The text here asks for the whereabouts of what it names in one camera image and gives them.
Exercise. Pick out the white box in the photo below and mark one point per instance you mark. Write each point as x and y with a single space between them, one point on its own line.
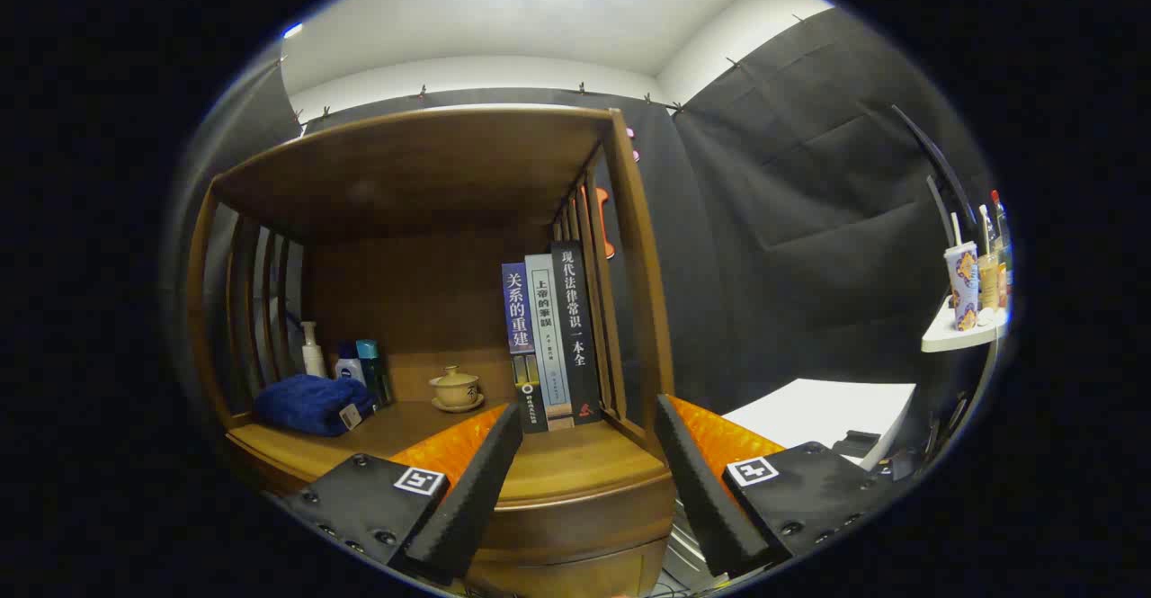
827 409

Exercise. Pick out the wooden countertop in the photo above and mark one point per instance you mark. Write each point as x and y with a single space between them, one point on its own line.
557 468

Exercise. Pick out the light grey book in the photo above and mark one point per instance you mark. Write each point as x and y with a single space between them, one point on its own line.
545 328

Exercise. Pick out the white shelf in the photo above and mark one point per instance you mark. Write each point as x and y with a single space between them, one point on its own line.
944 339

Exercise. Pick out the blue folded towel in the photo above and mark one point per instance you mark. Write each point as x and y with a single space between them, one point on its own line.
306 405

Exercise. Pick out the wooden cabinet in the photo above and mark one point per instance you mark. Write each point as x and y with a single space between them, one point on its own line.
405 166

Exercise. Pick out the patterned paper cup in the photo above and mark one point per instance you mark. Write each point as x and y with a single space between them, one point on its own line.
964 283

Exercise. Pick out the small black device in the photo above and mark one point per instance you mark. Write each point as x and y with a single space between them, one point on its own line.
856 445

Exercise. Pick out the beige lidded tea cup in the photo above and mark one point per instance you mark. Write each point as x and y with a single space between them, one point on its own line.
455 391

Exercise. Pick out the purple book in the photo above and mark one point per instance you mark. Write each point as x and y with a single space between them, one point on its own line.
520 328

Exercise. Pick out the white pump bottle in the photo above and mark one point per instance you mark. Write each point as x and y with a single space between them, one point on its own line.
313 360

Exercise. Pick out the white bottle with blue cap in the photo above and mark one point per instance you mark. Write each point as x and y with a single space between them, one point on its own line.
349 369

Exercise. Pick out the teal bottle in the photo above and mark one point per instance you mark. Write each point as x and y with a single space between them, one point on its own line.
370 369

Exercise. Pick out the black book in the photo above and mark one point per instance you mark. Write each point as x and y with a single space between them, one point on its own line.
575 328

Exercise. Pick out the black backdrop cloth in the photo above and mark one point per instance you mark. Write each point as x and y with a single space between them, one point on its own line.
791 220

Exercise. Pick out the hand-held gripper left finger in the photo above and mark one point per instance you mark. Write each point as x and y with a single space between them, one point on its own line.
477 481

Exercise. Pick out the amber bottle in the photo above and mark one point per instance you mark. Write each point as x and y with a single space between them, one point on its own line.
988 283

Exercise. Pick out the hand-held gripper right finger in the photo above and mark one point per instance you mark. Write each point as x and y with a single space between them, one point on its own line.
701 490

